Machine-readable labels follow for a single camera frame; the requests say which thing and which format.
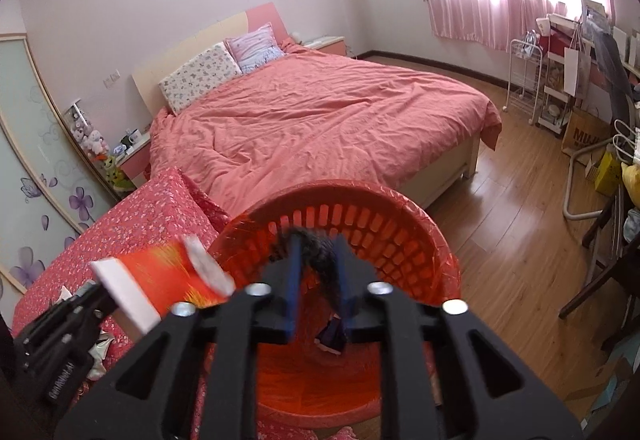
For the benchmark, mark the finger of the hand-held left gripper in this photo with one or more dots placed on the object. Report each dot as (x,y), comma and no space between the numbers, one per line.
(95,301)

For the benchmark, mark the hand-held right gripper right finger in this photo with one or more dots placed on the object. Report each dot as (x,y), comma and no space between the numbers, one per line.
(346,280)

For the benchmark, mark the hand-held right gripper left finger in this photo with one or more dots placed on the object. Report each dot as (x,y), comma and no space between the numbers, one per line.
(291,290)

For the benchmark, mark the dark fuzzy cloth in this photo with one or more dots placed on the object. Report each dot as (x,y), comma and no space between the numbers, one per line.
(320,260)

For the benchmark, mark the orange white carton box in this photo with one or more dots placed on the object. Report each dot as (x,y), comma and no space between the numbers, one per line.
(165,280)

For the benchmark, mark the orange plastic basket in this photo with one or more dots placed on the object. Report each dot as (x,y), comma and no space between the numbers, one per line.
(420,240)

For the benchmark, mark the white crumpled paper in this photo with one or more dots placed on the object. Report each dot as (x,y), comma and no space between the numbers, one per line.
(102,352)

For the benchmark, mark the dark purple packet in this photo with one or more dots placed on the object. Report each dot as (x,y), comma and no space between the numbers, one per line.
(330,340)

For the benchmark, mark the red floral blanket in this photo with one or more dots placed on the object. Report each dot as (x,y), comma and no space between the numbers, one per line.
(140,225)

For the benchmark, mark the green plush toy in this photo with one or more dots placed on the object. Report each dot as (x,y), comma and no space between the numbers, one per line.
(112,172)

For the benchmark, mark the pink white nightstand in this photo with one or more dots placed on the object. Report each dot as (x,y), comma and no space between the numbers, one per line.
(137,165)
(330,45)

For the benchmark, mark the bed with pink cover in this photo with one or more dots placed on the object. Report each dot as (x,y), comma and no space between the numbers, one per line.
(325,120)

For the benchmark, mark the flower print sliding wardrobe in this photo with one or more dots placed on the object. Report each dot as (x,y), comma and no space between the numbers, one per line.
(40,145)

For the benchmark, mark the plush toy display case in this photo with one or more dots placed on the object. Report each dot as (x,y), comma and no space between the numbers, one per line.
(90,135)

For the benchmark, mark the white mug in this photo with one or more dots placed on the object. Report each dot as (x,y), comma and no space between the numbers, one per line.
(133,137)

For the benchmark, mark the white floral pillow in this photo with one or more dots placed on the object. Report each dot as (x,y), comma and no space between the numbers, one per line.
(200,75)

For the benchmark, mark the white tubular stand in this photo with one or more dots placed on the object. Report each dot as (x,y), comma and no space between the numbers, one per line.
(568,200)

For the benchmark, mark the pink striped pillow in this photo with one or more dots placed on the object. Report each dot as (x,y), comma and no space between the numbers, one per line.
(255,47)

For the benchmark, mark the dark wooden chair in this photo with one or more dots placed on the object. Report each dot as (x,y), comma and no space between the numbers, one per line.
(600,280)

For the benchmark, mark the white shelf trolley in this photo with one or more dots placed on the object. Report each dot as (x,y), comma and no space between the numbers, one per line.
(552,120)

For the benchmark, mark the cream pink headboard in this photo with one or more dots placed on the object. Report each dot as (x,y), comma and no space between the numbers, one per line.
(200,37)

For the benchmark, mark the brown paper bag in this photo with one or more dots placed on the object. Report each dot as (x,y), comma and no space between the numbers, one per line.
(582,132)

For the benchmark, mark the yellow box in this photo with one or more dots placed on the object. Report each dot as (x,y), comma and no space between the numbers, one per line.
(607,172)

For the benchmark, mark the white paper bag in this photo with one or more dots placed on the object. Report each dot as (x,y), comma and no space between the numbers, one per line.
(577,75)

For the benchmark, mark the black mesh office chair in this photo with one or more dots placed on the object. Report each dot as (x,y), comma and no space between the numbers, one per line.
(612,70)

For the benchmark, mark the cream bed frame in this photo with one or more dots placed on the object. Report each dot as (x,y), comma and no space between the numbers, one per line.
(445,175)

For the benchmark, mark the white wall socket plate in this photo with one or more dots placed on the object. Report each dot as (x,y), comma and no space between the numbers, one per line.
(112,77)

